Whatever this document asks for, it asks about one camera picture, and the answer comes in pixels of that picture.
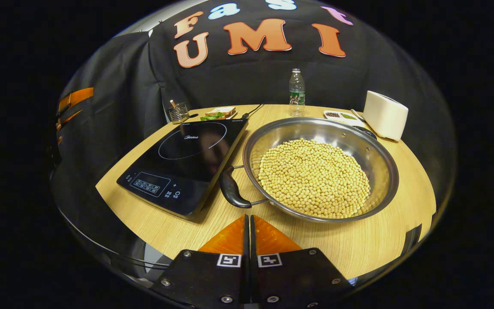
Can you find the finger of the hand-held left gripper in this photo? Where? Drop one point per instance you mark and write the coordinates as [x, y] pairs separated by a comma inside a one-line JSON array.
[[71, 117], [75, 98]]

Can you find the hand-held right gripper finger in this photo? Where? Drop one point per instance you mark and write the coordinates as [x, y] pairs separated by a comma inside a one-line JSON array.
[[254, 274], [245, 274]]

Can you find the black induction cooktop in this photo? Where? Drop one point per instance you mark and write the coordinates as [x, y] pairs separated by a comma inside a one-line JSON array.
[[187, 163]]

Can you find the brown-tipped stick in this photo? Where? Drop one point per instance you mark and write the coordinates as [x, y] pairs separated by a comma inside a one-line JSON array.
[[173, 104]]

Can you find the pile of soybeans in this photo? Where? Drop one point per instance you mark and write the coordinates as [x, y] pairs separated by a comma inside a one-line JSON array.
[[315, 180]]

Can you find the sandwich with lettuce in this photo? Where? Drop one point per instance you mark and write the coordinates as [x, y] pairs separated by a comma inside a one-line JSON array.
[[217, 113]]

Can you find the small white plate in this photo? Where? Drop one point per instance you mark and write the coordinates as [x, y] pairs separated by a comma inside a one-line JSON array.
[[233, 115]]

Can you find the black backdrop cloth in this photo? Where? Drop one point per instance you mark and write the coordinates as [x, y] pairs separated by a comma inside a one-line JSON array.
[[238, 81]]

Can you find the white divided bean dish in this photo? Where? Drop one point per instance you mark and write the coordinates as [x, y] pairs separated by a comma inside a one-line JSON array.
[[341, 116]]

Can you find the clear plastic water bottle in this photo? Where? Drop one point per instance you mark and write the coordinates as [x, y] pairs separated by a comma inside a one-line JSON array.
[[296, 92]]

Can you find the white toaster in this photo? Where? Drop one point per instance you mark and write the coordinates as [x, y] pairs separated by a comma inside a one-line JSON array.
[[384, 116]]

